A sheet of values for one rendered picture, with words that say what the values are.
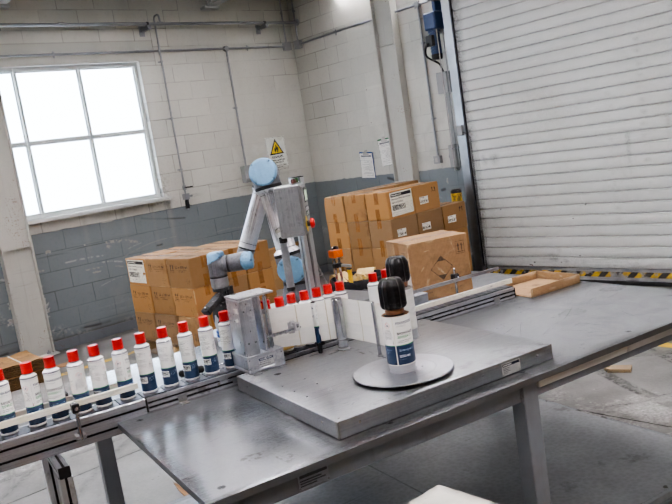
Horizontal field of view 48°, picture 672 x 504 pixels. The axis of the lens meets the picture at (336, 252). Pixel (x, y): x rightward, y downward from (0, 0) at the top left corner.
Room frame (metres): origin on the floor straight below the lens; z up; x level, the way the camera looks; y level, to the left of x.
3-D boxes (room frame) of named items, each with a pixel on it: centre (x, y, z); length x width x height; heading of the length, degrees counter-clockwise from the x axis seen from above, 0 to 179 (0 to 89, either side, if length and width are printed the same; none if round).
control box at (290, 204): (2.84, 0.14, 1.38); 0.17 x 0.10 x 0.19; 175
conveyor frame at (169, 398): (2.82, 0.00, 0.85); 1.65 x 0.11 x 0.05; 120
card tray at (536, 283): (3.31, -0.87, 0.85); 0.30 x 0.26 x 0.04; 120
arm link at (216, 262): (3.15, 0.51, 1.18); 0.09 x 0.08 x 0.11; 89
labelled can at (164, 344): (2.46, 0.62, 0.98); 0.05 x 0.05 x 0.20
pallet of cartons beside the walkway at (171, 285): (6.69, 1.25, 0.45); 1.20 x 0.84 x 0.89; 42
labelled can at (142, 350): (2.43, 0.68, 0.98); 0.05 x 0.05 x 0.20
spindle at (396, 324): (2.21, -0.15, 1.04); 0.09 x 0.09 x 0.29
